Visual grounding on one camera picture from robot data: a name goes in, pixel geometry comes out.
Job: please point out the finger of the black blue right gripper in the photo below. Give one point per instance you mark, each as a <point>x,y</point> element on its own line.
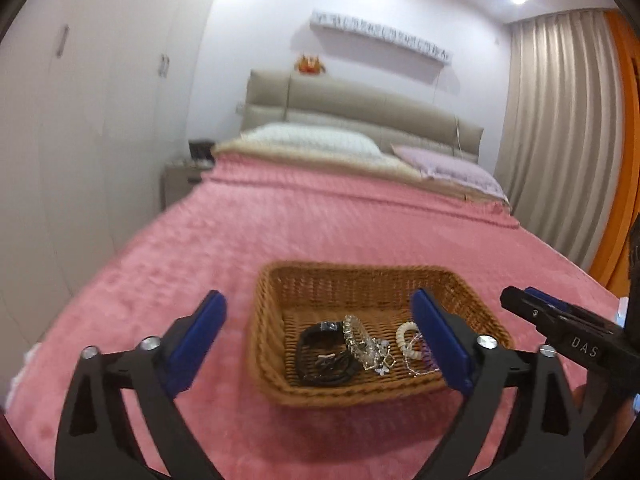
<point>543,437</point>

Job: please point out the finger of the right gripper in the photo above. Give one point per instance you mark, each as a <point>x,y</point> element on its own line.
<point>553,302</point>
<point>573,334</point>

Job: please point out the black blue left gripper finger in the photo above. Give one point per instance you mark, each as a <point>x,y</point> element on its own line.
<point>95,437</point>

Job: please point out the black smart watch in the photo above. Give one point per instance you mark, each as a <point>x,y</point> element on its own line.
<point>322,358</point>

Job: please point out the orange curtain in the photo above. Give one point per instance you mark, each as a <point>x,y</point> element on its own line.
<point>610,265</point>

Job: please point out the beige curtain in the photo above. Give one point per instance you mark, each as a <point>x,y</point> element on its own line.
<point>562,135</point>

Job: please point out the lilac pillow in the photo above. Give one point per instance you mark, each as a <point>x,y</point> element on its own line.
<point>454,169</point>

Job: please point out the brown wicker basket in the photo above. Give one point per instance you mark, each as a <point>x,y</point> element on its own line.
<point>293,295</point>

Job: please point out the beige padded headboard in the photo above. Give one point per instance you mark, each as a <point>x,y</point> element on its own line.
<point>385,117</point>

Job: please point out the pink plush blanket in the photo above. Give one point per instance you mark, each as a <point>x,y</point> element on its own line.
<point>247,213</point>

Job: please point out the white dotted pillow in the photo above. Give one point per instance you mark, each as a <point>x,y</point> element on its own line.
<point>320,138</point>

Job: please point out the bedside table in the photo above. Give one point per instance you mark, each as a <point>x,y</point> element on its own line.
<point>179,178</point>

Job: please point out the black device on nightstand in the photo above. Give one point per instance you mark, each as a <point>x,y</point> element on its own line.
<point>202,149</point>

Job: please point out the beige quilt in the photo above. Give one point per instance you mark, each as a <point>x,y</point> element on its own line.
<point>385,167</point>

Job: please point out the orange plush toy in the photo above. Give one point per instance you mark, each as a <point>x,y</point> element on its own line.
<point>309,65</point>

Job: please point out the white wardrobe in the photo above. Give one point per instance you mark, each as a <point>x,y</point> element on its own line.
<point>94,98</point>

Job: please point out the white decorative wall shelf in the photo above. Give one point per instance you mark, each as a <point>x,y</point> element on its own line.
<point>383,33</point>

